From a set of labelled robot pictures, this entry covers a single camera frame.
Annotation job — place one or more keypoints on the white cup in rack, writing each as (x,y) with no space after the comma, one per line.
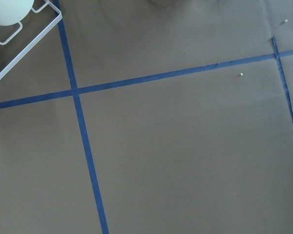
(13,11)

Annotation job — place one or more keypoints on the white wire cup rack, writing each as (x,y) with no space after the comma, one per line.
(18,39)

